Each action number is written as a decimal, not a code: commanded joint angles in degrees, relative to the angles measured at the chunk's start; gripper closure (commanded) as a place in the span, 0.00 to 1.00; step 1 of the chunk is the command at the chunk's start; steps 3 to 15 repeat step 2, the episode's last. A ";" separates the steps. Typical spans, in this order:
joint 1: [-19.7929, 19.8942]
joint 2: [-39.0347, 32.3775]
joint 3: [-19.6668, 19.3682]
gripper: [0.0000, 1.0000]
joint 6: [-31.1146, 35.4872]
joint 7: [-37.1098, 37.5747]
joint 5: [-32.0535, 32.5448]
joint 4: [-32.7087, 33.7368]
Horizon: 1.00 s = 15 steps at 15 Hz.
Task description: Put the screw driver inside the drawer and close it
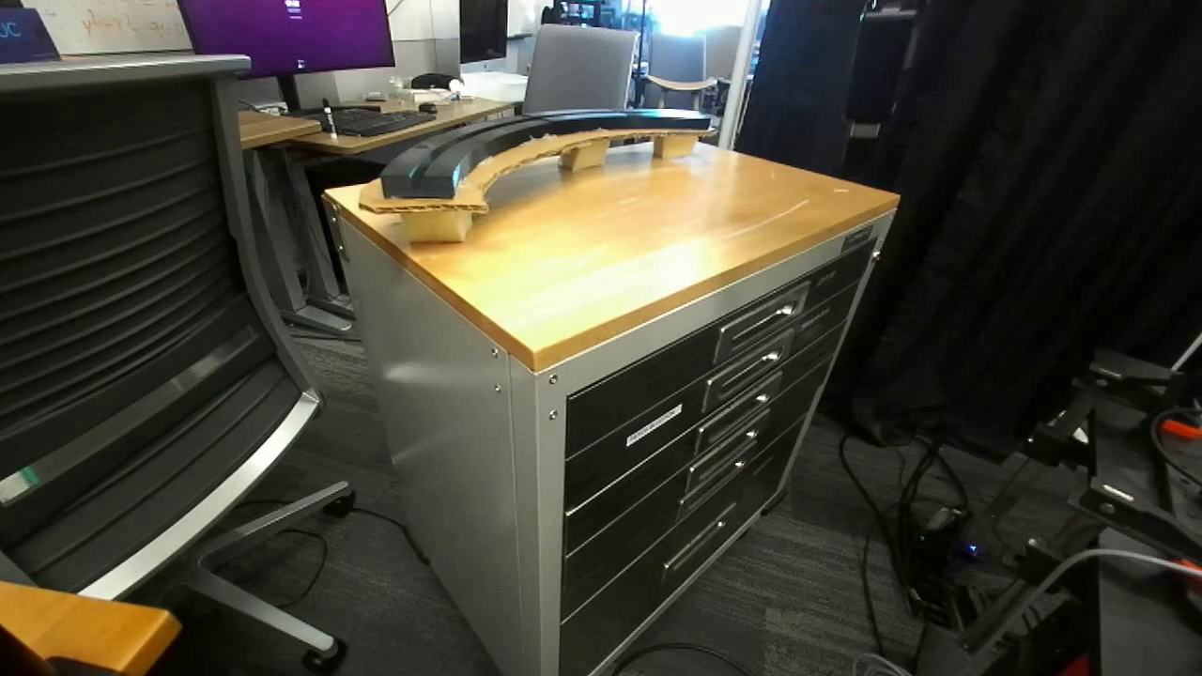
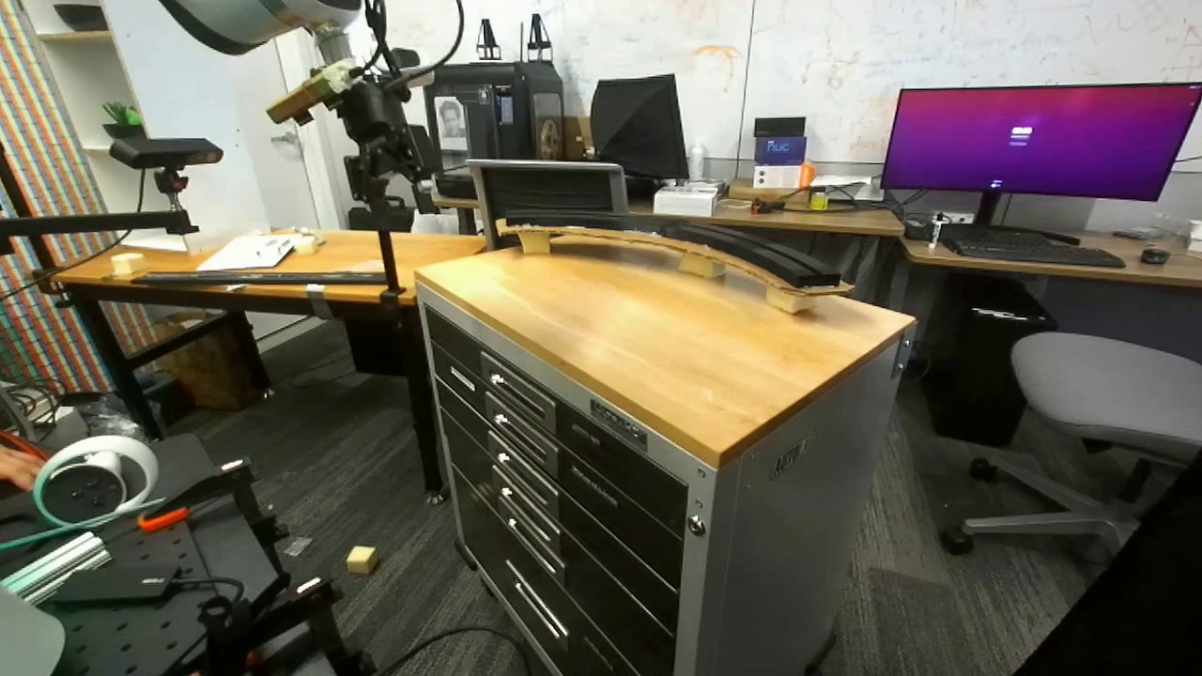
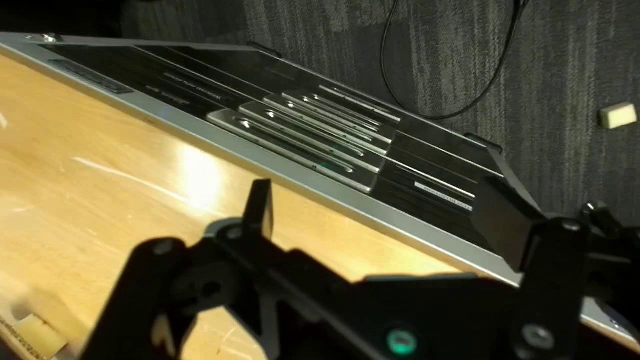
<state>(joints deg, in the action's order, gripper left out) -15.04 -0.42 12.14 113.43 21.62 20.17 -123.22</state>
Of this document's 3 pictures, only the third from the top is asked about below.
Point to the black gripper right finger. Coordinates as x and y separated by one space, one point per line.
552 287

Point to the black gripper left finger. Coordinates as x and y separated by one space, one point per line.
142 301

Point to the grey metal tool drawer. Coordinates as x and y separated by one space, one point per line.
201 83

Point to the grey tool cabinet wood top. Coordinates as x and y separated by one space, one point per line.
101 187

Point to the beige foam block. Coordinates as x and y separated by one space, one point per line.
619 116

